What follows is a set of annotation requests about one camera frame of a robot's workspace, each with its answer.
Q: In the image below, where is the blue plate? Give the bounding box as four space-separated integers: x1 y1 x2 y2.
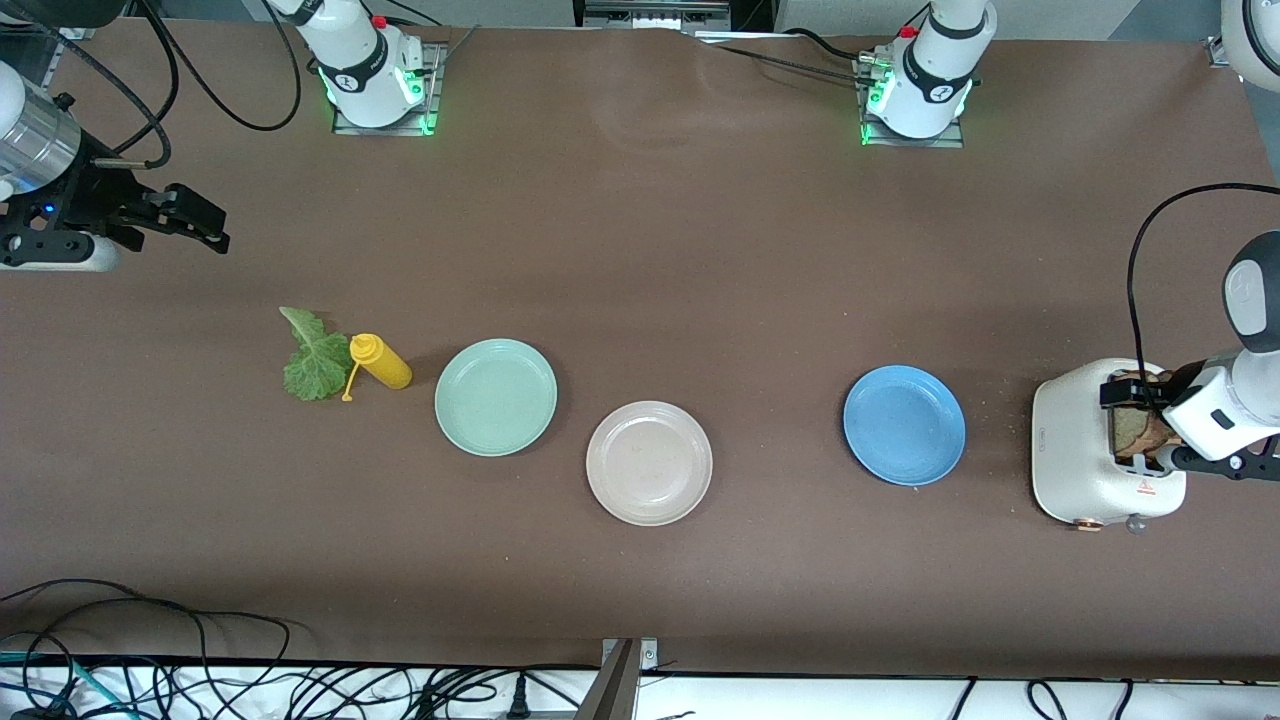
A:
842 364 967 488

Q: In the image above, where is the white toaster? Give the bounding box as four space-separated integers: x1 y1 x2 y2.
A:
1030 357 1189 535

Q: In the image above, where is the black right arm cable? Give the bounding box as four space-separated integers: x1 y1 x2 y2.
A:
140 0 304 132

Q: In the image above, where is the black cable loop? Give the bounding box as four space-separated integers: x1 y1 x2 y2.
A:
0 578 301 720

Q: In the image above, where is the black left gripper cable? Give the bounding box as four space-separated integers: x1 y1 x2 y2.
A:
1127 182 1280 377

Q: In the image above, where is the mint green plate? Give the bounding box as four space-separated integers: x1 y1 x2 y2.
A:
434 338 559 458

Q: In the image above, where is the brown bread slice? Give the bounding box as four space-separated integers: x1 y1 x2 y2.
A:
1112 370 1166 462
1148 372 1191 457

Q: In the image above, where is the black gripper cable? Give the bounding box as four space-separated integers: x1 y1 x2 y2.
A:
1127 182 1280 377
15 0 181 168

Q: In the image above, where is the green lettuce leaf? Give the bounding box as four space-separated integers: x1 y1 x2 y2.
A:
278 306 353 403

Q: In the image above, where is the beige plate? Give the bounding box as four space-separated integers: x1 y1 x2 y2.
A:
585 400 714 527

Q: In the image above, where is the black braided base cable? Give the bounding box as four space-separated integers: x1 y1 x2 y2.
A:
690 28 881 86

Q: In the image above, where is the yellow mustard squeeze bottle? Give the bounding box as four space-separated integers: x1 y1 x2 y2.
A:
341 333 413 403

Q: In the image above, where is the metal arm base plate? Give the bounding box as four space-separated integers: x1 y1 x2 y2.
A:
332 42 442 137
855 55 967 149

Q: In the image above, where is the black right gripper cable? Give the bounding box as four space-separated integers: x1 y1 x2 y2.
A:
15 0 181 168

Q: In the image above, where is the grey metal stand bracket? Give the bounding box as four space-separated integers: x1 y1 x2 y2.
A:
573 637 659 720

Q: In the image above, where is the teal cable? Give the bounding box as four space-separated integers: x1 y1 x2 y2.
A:
0 650 131 720

